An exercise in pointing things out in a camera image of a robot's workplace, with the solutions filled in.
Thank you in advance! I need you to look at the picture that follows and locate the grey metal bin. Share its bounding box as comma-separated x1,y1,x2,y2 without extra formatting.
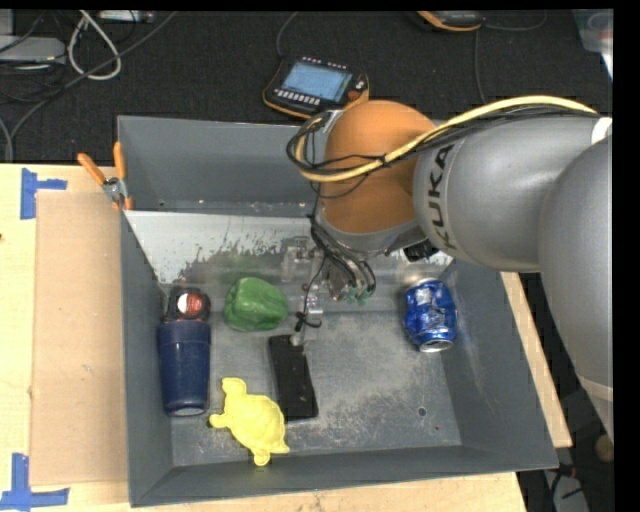
115,114,560,507

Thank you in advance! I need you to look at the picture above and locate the dark blue cup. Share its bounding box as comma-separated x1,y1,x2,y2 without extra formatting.
156,320,212,417

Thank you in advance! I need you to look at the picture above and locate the yellow toy turtle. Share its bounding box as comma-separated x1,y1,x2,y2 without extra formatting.
207,376,291,467

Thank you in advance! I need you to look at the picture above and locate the crushed blue can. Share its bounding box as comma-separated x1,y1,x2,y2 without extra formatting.
402,277,459,353

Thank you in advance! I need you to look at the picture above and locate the brown cardboard board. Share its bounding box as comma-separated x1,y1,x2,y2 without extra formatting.
28,189,132,487

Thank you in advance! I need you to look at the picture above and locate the green toy pepper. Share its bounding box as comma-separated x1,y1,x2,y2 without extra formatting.
222,276,290,332

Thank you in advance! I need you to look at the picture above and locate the black and red round can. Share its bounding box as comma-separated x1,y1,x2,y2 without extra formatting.
162,285,212,324

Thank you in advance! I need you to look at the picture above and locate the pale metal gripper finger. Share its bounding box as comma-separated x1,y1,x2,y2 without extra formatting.
291,294,324,349
280,237,316,284

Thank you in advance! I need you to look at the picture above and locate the black cylinder on white bracket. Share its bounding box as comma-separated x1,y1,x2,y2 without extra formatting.
402,240,435,263

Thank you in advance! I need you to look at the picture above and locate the black flat block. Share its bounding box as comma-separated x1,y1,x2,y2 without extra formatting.
267,333,320,421

